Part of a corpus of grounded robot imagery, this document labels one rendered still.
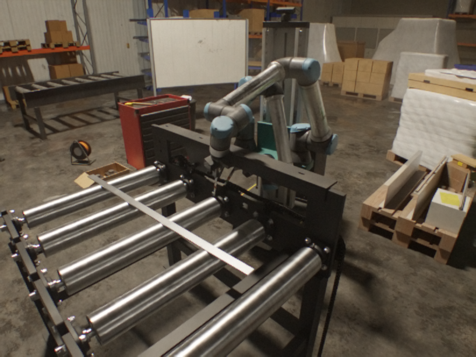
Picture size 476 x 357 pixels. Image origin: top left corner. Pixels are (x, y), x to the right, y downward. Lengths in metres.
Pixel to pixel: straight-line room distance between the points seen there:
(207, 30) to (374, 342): 5.46
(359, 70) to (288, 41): 7.29
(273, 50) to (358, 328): 2.01
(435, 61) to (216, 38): 5.61
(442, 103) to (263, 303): 3.68
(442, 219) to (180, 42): 4.96
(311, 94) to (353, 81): 7.89
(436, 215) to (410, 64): 6.82
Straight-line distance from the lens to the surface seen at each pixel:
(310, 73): 1.69
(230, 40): 6.29
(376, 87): 9.48
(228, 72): 6.32
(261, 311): 1.06
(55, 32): 10.35
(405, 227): 2.94
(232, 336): 1.00
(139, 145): 3.68
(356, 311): 2.35
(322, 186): 1.20
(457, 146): 4.32
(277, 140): 1.86
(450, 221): 2.88
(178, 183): 1.78
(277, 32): 2.40
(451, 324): 2.55
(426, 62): 9.24
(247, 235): 1.34
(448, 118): 4.31
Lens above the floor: 1.70
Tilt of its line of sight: 26 degrees down
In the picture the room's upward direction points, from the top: straight up
